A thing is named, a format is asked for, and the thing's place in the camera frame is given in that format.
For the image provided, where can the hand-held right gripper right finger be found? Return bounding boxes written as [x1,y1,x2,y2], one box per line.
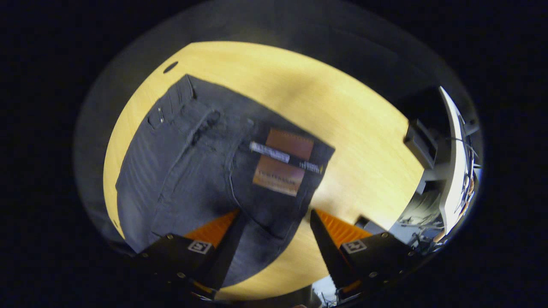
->
[309,209,423,300]

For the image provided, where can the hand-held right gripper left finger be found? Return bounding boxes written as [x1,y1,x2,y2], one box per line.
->
[135,209,247,296]

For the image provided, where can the dark blue jeans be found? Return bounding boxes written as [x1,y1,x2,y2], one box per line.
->
[115,74,336,290]

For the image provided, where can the grey ribbed object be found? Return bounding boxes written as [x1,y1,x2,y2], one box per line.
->
[400,188,446,227]

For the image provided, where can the black box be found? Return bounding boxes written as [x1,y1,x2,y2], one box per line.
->
[403,118,439,170]

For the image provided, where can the white desk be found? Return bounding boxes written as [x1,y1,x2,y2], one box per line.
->
[438,85,471,235]

